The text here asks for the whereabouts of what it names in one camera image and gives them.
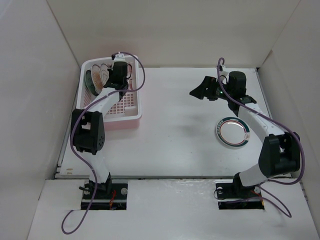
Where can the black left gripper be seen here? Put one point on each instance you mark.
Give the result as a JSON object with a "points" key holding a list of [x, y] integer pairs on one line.
{"points": [[111, 73]]}

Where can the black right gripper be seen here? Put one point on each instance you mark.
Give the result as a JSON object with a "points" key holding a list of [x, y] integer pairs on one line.
{"points": [[209, 83]]}

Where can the white plate grey rim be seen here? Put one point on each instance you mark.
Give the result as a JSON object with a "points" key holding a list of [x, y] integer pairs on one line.
{"points": [[104, 73]]}

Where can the orange sunburst plate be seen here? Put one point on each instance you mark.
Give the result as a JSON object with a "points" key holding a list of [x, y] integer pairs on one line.
{"points": [[96, 78]]}

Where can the blue floral plate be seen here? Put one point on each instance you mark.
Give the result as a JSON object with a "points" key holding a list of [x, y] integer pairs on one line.
{"points": [[89, 83]]}

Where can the green red rimmed plate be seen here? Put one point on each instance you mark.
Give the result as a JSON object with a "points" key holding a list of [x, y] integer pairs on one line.
{"points": [[232, 132]]}

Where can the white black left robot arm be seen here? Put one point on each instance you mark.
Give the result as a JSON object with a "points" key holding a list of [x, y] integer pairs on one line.
{"points": [[87, 135]]}

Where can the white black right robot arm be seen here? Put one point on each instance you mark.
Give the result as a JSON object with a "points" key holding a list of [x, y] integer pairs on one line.
{"points": [[281, 151]]}

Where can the white pink dish rack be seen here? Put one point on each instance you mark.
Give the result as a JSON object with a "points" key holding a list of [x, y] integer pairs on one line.
{"points": [[125, 114]]}

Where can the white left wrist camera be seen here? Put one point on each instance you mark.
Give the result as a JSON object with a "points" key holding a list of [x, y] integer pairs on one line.
{"points": [[118, 58]]}

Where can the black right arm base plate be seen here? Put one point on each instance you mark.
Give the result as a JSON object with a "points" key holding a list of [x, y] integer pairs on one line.
{"points": [[229, 198]]}

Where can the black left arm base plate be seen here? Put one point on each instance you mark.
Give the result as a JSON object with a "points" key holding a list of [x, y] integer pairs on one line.
{"points": [[116, 200]]}

